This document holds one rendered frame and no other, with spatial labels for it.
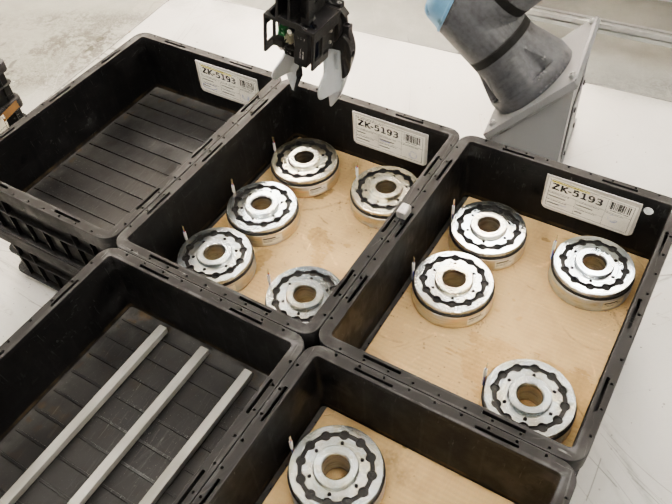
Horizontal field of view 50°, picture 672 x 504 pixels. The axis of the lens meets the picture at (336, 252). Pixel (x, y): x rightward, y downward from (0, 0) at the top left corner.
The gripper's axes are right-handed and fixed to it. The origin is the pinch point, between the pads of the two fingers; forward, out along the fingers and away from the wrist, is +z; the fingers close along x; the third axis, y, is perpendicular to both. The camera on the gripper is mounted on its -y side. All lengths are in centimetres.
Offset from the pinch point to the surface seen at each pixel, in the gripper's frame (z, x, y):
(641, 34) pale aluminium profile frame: 83, 30, -181
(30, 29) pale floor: 127, -198, -100
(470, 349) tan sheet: 12.8, 33.8, 18.1
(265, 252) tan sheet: 16.9, 2.6, 16.6
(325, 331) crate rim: 4.6, 19.7, 30.0
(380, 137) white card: 10.5, 7.6, -6.9
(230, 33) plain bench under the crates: 36, -48, -44
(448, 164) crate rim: 5.8, 19.9, -2.6
